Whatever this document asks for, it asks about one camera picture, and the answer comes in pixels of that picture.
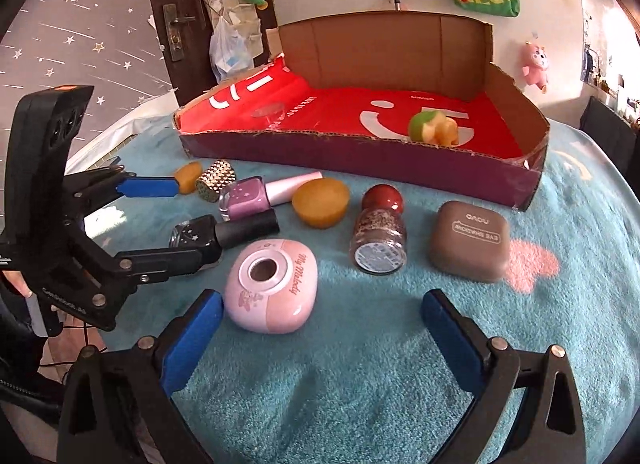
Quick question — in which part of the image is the green and yellow pig toy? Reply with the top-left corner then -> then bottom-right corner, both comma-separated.
407,111 -> 461,147

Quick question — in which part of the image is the purple nail polish bottle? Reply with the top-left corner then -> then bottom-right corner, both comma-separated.
218,171 -> 324,223

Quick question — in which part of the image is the pink plush toy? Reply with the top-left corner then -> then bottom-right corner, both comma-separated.
521,41 -> 551,93

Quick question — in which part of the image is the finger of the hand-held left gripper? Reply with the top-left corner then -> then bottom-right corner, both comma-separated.
82,223 -> 224,287
66,165 -> 180,217

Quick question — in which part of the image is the gold studded cylinder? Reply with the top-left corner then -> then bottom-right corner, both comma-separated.
195,160 -> 238,203

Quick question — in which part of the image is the round orange sponge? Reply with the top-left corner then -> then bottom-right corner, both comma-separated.
292,178 -> 350,229

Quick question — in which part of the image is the clear plastic cup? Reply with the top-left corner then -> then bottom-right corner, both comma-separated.
251,102 -> 287,121

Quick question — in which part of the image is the pink round case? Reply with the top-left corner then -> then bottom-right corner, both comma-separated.
223,239 -> 319,335

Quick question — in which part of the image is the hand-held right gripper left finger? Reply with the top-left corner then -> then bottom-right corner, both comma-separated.
57,289 -> 226,464

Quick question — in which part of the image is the clear plastic bag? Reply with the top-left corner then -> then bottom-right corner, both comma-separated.
208,16 -> 255,84

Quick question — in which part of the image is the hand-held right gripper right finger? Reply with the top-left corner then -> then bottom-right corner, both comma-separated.
421,289 -> 588,464

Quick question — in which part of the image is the black nail polish bottle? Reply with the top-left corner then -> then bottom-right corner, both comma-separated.
170,209 -> 281,265

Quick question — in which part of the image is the white plastic sheet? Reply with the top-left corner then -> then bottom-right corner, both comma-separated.
65,88 -> 182,172

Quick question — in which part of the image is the glitter bottle with red cap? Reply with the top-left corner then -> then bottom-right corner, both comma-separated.
349,185 -> 408,274

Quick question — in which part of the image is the blue fluffy blanket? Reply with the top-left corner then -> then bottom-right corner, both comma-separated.
75,116 -> 640,464

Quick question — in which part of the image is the brown compact case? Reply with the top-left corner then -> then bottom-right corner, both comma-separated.
427,201 -> 511,284

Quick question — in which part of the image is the black chair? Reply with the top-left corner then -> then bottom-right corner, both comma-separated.
579,96 -> 640,167

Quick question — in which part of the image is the small orange sponge piece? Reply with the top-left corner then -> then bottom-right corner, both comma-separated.
173,161 -> 204,193

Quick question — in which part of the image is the black cable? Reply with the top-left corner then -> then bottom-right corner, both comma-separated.
37,321 -> 108,371

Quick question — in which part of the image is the metal door handle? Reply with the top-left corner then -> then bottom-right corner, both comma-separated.
162,4 -> 197,62

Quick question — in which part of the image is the cardboard box with red lining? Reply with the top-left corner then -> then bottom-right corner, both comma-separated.
172,11 -> 551,212

